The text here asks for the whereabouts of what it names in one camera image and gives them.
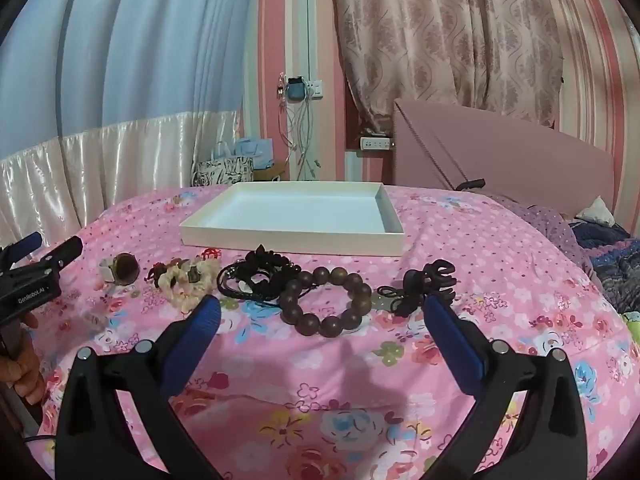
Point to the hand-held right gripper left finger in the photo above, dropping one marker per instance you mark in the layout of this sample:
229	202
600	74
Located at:
200	330

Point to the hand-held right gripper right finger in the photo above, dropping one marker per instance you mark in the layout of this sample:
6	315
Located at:
450	340

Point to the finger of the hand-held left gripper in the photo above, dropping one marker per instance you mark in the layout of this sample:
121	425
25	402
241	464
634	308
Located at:
65	252
25	244

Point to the cream scrunchie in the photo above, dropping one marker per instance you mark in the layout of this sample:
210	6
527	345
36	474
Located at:
175	280

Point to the beige band watch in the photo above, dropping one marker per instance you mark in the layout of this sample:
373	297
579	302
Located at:
125	266

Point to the black hair claw clip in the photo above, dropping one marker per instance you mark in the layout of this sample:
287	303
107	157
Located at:
435	272

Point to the black scrunchie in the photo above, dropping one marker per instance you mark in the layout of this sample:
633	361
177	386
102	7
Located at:
265	257

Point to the white shallow box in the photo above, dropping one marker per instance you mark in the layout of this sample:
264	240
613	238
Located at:
300	215

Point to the person's left hand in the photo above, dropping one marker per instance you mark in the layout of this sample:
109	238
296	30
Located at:
25	375

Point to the cream satin curtain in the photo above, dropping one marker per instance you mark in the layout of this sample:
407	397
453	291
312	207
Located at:
125	160

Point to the pink floral bedsheet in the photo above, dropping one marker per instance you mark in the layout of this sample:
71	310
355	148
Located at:
320	375

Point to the purple dotted blanket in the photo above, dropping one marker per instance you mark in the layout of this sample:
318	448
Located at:
550	230

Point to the cardboard box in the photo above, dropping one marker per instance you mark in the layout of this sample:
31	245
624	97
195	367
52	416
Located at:
270	174

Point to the dark knitted blanket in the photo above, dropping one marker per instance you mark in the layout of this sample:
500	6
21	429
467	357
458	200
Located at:
615	270

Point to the green printed blanket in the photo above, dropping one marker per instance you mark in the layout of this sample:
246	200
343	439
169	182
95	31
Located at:
632	340

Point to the blue gift bag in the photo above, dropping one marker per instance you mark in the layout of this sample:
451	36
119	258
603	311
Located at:
250	150

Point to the white cloth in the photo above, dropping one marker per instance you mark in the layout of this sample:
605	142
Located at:
597	212

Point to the pink headboard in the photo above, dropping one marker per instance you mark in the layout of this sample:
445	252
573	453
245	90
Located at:
500	150

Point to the white power strip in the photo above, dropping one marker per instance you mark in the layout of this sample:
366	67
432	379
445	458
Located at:
375	143

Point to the blue curtain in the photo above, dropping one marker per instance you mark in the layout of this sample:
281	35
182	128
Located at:
125	35

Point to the blue plugged-in device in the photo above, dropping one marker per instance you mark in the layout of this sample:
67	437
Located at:
296	91

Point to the pink patterned curtain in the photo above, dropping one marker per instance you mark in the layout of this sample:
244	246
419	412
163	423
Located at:
440	30

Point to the white wall socket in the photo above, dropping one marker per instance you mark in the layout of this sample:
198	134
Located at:
315	89

